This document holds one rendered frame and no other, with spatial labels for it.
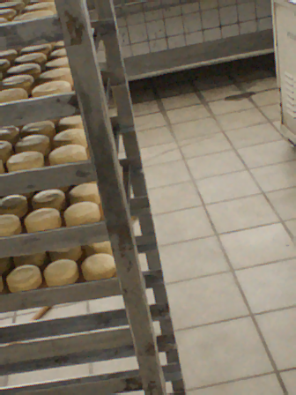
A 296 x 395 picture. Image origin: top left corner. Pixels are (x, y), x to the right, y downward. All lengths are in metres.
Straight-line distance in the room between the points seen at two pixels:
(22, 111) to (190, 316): 1.69
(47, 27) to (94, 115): 0.11
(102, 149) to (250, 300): 1.72
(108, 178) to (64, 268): 0.21
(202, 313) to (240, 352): 0.26
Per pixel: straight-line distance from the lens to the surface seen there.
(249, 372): 2.12
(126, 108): 1.20
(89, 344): 0.94
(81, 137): 0.89
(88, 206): 0.88
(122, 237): 0.80
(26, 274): 0.94
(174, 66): 4.63
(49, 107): 0.77
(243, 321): 2.31
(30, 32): 0.75
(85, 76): 0.72
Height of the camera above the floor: 1.45
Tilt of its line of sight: 27 degrees down
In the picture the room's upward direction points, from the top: 11 degrees counter-clockwise
